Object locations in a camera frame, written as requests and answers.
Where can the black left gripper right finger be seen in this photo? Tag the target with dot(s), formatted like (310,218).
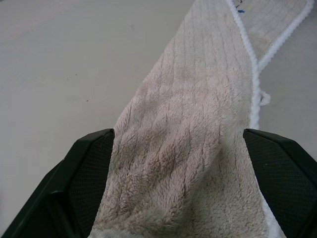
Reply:
(284,178)

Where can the beige fluffy towel white trim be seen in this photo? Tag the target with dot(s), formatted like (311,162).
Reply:
(188,124)

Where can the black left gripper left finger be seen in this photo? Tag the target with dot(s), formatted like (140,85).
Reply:
(74,178)

